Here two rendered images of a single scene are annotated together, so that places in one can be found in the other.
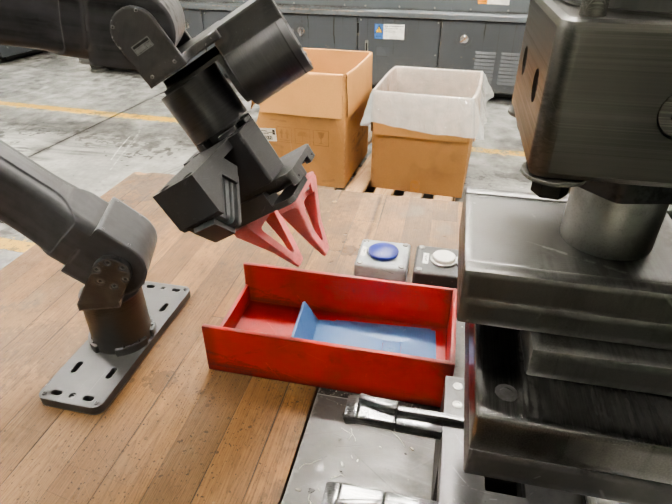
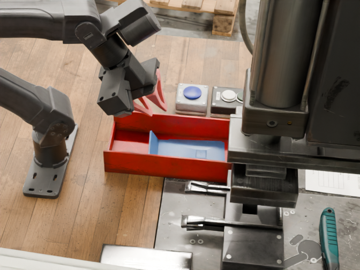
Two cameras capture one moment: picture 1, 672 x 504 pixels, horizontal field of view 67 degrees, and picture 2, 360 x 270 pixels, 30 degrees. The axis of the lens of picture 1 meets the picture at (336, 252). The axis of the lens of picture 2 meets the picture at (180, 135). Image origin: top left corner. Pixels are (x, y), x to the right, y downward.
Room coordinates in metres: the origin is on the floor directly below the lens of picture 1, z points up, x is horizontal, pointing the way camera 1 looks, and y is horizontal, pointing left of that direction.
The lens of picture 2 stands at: (-0.50, 0.12, 1.90)
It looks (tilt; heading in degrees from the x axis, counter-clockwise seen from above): 45 degrees down; 351
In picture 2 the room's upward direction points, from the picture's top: 3 degrees clockwise
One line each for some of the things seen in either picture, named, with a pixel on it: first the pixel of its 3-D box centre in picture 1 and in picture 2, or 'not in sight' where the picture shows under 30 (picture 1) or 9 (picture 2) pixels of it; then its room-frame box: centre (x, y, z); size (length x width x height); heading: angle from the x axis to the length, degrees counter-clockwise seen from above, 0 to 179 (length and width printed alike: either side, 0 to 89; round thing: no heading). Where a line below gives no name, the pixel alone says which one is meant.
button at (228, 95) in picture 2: (443, 261); (228, 97); (0.56, -0.14, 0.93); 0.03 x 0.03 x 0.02
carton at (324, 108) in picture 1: (313, 114); not in sight; (2.76, 0.12, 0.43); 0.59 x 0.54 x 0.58; 164
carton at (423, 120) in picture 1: (429, 128); not in sight; (2.64, -0.50, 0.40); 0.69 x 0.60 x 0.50; 163
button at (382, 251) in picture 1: (383, 254); (192, 94); (0.57, -0.06, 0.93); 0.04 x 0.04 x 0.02
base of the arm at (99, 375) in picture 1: (117, 314); (50, 145); (0.43, 0.24, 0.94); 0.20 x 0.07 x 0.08; 168
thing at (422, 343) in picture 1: (365, 337); (187, 149); (0.42, -0.03, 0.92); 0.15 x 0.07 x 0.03; 82
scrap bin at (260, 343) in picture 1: (335, 328); (170, 145); (0.42, 0.00, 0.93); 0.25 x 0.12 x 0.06; 78
